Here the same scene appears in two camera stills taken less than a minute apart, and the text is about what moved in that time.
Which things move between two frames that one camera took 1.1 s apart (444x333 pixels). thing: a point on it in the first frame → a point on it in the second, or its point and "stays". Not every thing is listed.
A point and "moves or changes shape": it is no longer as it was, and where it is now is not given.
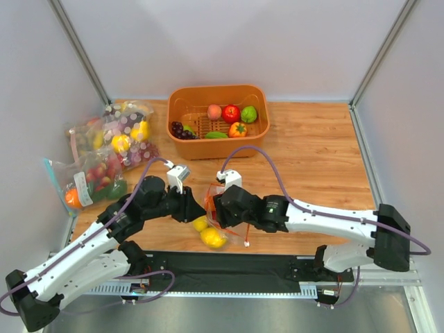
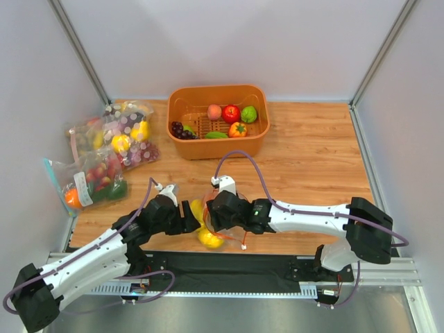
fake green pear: [189, 127] stays
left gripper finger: [193, 209] → [188, 221]
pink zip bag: [89, 140] stays
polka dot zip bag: [126, 132] stays
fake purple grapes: [177, 130] stays
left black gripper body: [185, 203] → [184, 220]
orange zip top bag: [238, 231] moves or changes shape
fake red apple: [231, 114] stays
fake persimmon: [237, 130] stays
